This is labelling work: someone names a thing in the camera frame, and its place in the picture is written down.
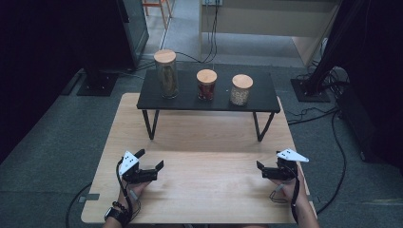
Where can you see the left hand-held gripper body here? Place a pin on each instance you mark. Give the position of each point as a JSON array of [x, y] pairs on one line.
[[139, 174]]

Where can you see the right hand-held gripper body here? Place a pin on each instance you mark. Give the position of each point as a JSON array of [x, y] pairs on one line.
[[280, 171]]

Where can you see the black metal rack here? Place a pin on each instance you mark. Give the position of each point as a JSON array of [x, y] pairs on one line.
[[259, 95]]

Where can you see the glass jar with pale grains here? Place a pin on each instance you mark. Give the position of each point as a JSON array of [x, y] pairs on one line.
[[240, 90]]

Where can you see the tall glass jar wooden lid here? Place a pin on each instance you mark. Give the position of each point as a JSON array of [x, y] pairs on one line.
[[166, 74]]

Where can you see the glass jar with red contents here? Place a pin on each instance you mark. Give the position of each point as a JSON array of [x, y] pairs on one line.
[[206, 84]]

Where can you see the person's left hand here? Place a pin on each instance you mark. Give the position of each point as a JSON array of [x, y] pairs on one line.
[[136, 193]]

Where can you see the person's right hand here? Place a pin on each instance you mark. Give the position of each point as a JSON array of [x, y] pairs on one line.
[[289, 191]]

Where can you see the black wristwatch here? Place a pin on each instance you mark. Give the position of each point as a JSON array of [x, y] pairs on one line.
[[115, 215]]

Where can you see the grey tape strip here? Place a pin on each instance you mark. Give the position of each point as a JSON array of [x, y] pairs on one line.
[[90, 198]]

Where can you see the black monitor stand base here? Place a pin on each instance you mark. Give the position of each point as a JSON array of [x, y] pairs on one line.
[[96, 84]]

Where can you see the black box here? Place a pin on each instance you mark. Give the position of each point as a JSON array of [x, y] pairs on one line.
[[364, 126]]

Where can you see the large black monitor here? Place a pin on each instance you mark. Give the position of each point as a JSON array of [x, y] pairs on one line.
[[134, 31]]

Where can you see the black stand column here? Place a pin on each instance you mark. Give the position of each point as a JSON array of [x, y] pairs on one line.
[[332, 41]]

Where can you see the light wooden cabinet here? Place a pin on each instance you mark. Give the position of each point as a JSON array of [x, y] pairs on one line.
[[253, 19]]

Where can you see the wooden chair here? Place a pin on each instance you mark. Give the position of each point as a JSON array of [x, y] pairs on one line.
[[163, 9]]

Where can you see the black stand base plate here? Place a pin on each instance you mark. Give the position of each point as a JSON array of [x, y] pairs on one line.
[[309, 91]]

